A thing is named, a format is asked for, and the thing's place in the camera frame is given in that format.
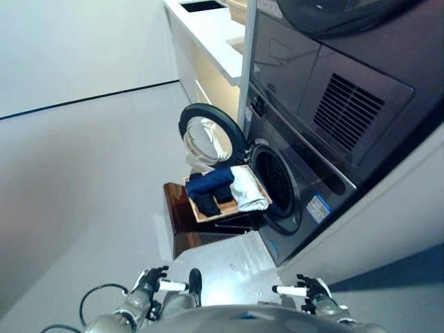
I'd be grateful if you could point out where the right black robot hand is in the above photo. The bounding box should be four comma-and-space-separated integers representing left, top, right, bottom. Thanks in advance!
271, 273, 334, 313

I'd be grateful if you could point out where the small wicker counter basket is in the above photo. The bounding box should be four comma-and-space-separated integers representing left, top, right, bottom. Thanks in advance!
225, 0, 250, 25

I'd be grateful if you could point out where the black recessed counter sink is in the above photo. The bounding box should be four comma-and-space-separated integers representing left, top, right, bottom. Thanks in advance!
179, 0, 227, 13

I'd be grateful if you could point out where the white counter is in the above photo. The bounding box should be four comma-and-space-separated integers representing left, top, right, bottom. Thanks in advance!
162, 0, 246, 105

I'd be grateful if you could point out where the blue garment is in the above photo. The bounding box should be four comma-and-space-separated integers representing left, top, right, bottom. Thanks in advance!
185, 165, 235, 202

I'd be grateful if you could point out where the white vertical frame post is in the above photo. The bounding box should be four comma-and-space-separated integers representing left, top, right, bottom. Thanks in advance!
236, 0, 259, 133

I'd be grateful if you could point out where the brown acrylic stool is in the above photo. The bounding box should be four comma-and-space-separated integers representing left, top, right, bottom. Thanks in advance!
162, 181, 258, 259

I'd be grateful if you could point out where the grey front-load washing machine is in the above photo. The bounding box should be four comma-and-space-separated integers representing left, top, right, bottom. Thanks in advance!
242, 83, 359, 268

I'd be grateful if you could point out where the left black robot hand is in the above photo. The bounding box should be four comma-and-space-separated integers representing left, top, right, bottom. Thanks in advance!
130, 264, 190, 303

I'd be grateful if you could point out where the grey stacked dryer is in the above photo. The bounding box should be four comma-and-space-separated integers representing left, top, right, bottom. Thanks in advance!
248, 0, 444, 178

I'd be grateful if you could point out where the rectangular wicker laundry basket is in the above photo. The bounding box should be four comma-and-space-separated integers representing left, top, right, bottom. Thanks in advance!
182, 163, 273, 224

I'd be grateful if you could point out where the round glass washing machine door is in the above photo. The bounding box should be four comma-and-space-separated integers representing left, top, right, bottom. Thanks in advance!
178, 103, 249, 168

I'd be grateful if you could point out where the short black garment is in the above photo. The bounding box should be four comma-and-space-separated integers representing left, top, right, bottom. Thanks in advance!
214, 185, 233, 205

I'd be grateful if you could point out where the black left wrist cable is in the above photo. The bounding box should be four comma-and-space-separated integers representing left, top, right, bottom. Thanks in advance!
40, 283, 130, 333

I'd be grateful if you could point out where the left silver robot leg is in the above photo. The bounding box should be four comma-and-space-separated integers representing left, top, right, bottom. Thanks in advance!
162, 267, 203, 315

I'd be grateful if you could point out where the white garment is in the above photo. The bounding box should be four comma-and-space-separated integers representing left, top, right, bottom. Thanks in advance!
229, 169, 270, 212

